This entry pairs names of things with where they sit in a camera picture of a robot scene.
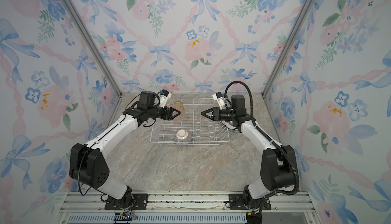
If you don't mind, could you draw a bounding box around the yellow glass cup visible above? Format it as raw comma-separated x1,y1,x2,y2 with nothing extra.
173,101,184,109

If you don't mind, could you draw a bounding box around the pink glass cup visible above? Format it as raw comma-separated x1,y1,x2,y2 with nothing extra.
169,104,186,123

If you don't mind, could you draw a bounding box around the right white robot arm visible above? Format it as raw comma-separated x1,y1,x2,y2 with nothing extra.
201,92,299,206

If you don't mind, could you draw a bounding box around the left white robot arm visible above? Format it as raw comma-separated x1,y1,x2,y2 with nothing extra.
69,89,180,209

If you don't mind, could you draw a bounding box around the white ceramic bowl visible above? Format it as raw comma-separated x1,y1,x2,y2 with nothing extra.
174,129,191,145

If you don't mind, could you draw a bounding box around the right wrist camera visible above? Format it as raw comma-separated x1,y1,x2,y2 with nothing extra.
212,92,228,109

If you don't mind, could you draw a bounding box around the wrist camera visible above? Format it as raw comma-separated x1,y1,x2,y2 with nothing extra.
158,89,172,108
212,92,228,109

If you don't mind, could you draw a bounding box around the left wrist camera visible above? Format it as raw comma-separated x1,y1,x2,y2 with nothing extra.
158,89,172,108

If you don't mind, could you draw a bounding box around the white wire dish rack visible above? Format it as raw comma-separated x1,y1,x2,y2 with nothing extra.
150,98,230,146

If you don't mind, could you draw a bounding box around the black corrugated cable conduit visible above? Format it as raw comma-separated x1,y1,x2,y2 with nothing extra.
224,80,300,195

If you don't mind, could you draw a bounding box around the left aluminium corner post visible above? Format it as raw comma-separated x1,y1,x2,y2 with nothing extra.
60,0,122,97

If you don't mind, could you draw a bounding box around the aluminium corner post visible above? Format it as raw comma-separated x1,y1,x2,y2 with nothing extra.
60,0,122,97
262,0,315,99

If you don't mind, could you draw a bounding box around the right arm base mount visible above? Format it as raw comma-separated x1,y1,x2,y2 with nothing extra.
225,186,271,212

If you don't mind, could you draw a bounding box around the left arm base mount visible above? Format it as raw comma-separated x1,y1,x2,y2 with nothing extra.
104,188,149,211

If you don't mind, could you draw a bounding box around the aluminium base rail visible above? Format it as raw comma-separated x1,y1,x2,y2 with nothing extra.
54,190,321,224

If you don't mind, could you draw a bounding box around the right aluminium corner post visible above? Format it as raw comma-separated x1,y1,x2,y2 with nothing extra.
262,0,315,99

